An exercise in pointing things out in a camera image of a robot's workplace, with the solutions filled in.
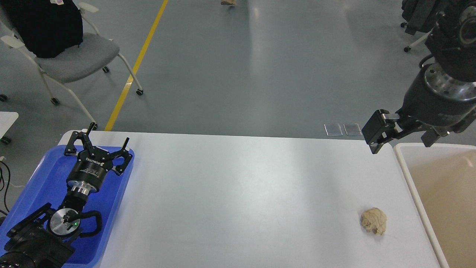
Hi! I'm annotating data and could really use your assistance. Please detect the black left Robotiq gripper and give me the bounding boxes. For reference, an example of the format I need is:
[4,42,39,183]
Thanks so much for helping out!
[64,122,134,193]

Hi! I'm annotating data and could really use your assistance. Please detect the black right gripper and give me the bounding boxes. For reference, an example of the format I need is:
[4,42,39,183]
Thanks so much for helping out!
[362,63,476,154]

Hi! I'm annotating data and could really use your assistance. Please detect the beige paper ball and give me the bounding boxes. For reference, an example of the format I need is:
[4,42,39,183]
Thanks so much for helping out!
[360,207,387,236]

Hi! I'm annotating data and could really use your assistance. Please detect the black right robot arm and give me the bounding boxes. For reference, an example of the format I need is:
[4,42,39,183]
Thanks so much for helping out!
[362,0,476,154]

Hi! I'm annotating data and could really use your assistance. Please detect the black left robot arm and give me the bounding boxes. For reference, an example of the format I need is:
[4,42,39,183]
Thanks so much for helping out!
[1,123,134,268]

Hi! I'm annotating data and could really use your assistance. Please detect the right floor outlet plate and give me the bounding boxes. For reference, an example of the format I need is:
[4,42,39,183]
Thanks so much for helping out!
[343,123,362,136]

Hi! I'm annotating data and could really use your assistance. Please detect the floor outlet plate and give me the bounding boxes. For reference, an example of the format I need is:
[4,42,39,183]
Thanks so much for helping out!
[343,123,362,136]
[324,123,343,136]

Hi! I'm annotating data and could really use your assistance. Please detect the left floor outlet plate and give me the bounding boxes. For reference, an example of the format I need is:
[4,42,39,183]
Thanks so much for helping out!
[324,123,343,136]

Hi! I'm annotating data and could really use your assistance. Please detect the blue plastic tray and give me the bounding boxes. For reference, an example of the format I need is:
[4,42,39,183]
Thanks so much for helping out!
[0,146,133,268]

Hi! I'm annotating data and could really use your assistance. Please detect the beige plastic bin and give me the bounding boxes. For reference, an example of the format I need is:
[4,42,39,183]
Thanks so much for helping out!
[394,143,476,268]

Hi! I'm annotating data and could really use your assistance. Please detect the white side table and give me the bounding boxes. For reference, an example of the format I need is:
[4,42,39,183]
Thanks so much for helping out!
[0,111,19,144]

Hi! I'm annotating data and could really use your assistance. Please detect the grey white office chair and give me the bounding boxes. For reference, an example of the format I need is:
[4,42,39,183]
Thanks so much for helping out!
[1,2,144,128]

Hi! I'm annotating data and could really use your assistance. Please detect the white chair with dark coat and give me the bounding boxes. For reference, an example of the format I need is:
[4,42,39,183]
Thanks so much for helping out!
[400,0,448,52]

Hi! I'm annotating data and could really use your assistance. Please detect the black jacket on chair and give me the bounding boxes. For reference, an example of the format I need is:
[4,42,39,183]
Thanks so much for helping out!
[1,0,83,59]

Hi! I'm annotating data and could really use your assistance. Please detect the black cables at left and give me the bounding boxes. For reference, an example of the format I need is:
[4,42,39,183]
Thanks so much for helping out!
[0,156,12,216]

